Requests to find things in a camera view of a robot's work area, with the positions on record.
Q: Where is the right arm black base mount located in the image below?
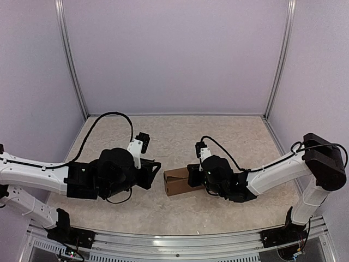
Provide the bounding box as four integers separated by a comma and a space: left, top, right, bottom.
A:
260, 224, 308, 248

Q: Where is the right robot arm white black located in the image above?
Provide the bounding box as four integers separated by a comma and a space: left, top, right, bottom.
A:
186, 133, 348, 242

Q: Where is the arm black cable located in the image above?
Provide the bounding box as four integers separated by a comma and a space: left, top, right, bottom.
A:
200, 135, 267, 173
65, 111, 135, 167

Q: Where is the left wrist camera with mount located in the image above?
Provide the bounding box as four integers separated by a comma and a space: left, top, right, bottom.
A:
127, 132, 150, 169

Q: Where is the aluminium corner post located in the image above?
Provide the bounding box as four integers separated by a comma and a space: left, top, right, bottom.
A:
263, 0, 297, 121
54, 0, 89, 121

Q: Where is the brown cardboard box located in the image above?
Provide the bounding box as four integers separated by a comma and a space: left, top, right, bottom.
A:
163, 168, 204, 197

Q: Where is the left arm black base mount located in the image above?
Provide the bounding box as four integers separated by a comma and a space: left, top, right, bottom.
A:
46, 227, 96, 249

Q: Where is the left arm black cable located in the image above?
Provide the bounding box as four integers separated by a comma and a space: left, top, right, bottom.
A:
65, 111, 135, 167

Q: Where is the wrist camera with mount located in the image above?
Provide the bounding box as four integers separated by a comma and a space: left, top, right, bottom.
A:
127, 132, 150, 169
195, 141, 212, 171

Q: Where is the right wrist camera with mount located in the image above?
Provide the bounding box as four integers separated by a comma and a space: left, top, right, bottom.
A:
195, 141, 212, 171

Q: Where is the front aluminium frame rail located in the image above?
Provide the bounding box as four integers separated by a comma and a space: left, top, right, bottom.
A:
18, 217, 339, 261

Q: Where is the right aluminium corner post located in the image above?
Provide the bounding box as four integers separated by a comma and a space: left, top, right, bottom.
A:
263, 0, 297, 121

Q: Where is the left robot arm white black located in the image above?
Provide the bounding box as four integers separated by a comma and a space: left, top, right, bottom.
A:
1, 140, 161, 243

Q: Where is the left aluminium corner post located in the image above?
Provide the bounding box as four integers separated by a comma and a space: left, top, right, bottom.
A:
54, 0, 89, 121

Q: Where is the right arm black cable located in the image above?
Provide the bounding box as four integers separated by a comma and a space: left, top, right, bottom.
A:
200, 135, 267, 173

